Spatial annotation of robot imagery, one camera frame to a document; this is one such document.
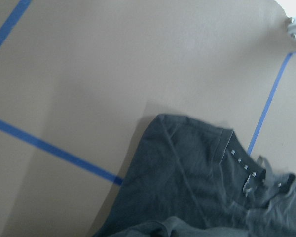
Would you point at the black printed t-shirt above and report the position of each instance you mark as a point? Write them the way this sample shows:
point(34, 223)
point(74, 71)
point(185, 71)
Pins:
point(189, 178)

